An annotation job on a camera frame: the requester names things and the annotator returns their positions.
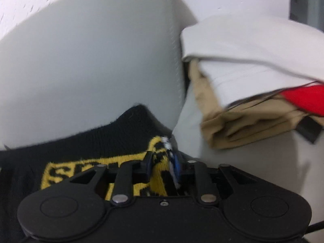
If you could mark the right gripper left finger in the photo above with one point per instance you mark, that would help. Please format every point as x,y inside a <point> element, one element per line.
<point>128,174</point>

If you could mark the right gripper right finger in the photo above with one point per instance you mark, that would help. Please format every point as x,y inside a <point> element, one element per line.
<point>194,179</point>

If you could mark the black patterned knit sweater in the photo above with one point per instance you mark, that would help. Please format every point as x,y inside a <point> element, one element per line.
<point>32,168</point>

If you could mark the tan folded garment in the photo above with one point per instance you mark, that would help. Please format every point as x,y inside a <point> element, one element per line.
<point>250,121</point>

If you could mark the grey sofa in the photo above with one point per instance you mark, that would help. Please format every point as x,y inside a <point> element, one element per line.
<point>79,65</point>

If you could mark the red folded garment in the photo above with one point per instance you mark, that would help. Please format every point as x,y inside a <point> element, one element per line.
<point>310,99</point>

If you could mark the white folded garment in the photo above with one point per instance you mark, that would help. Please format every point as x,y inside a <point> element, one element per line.
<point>245,56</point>

